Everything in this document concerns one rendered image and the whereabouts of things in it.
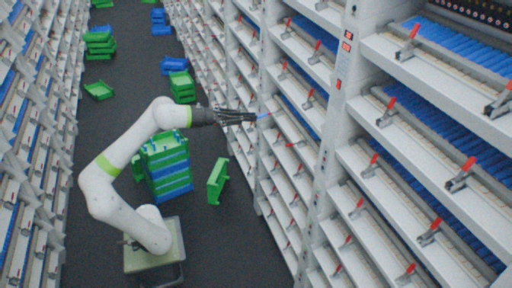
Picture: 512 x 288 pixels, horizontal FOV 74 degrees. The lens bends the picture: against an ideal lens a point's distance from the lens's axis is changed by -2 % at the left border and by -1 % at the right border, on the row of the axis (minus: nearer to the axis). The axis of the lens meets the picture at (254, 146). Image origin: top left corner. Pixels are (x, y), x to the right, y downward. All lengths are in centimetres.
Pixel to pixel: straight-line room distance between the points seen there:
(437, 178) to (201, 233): 176
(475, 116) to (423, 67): 19
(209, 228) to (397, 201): 156
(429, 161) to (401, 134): 12
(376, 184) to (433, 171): 25
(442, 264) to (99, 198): 116
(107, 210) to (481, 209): 120
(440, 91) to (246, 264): 168
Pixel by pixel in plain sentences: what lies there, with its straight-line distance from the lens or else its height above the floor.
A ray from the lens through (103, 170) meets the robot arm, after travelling 154.
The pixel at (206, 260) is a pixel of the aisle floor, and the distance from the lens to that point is 226.
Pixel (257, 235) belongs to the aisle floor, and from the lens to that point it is 237.
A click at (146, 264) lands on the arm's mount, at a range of 195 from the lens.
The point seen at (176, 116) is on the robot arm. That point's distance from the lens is 136.
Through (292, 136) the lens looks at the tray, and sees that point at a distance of 160.
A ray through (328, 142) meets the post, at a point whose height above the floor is 114.
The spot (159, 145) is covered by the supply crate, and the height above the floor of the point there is 40.
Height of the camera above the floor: 188
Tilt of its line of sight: 38 degrees down
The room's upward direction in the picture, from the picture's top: 2 degrees clockwise
